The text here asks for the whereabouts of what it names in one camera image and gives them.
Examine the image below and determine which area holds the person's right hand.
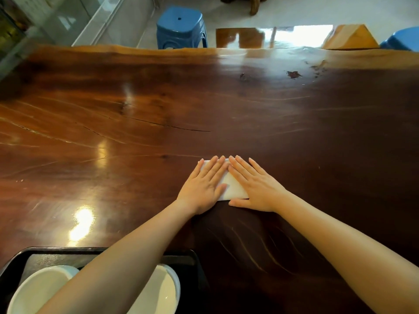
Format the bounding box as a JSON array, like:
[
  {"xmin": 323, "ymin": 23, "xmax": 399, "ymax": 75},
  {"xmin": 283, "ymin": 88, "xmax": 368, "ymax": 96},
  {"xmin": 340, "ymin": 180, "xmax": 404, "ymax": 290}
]
[{"xmin": 228, "ymin": 155, "xmax": 289, "ymax": 213}]

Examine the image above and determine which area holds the person's left hand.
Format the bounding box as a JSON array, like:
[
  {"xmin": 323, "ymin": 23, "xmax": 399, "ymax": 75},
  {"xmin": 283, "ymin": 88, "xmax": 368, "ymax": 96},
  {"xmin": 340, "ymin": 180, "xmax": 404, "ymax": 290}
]
[{"xmin": 176, "ymin": 155, "xmax": 230, "ymax": 216}]

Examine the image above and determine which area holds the white napkin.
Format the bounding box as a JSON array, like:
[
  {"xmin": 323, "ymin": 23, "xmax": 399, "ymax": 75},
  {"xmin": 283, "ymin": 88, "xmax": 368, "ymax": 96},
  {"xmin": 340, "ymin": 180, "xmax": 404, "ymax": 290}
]
[{"xmin": 200, "ymin": 159, "xmax": 250, "ymax": 202}]

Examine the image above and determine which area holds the person's left forearm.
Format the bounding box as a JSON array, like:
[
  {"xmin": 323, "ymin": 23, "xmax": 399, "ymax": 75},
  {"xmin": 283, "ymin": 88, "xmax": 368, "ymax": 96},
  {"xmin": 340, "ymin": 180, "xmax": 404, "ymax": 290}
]
[{"xmin": 36, "ymin": 199, "xmax": 197, "ymax": 314}]

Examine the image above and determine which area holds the person's right forearm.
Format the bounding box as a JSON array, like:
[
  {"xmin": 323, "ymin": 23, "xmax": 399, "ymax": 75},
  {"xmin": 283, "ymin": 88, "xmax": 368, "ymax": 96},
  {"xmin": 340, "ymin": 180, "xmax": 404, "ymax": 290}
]
[{"xmin": 278, "ymin": 189, "xmax": 419, "ymax": 314}]

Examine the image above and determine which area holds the black serving tray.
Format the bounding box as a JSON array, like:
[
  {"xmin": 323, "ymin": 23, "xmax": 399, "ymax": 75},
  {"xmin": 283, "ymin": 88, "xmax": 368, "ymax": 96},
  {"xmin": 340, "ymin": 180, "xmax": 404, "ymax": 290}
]
[{"xmin": 0, "ymin": 247, "xmax": 205, "ymax": 314}]

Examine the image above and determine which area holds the white bowl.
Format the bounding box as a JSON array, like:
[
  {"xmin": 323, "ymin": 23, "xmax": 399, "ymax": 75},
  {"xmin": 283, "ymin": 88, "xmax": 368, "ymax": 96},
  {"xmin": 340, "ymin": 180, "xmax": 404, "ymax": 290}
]
[
  {"xmin": 127, "ymin": 264, "xmax": 181, "ymax": 314},
  {"xmin": 7, "ymin": 265, "xmax": 80, "ymax": 314}
]

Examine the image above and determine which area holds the glossy wooden bench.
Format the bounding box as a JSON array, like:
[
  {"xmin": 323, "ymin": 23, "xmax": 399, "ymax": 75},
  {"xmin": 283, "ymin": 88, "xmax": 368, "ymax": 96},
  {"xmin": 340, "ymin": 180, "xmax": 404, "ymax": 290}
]
[{"xmin": 215, "ymin": 24, "xmax": 381, "ymax": 50}]

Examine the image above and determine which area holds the blue plastic stool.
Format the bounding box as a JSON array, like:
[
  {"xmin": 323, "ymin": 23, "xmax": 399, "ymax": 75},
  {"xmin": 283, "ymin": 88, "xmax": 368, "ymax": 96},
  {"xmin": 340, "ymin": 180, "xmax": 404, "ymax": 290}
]
[
  {"xmin": 156, "ymin": 6, "xmax": 209, "ymax": 49},
  {"xmin": 380, "ymin": 27, "xmax": 419, "ymax": 52}
]

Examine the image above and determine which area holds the dark wooden furniture leg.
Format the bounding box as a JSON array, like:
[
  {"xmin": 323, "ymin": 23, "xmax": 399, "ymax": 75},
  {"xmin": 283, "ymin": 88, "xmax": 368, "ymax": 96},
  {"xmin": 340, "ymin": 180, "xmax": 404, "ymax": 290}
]
[{"xmin": 221, "ymin": 0, "xmax": 269, "ymax": 16}]

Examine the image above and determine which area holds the glass display cabinet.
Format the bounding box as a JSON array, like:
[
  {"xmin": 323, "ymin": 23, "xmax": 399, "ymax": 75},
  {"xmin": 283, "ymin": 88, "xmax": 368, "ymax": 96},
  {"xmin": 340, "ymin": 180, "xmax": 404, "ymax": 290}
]
[{"xmin": 0, "ymin": 0, "xmax": 126, "ymax": 80}]

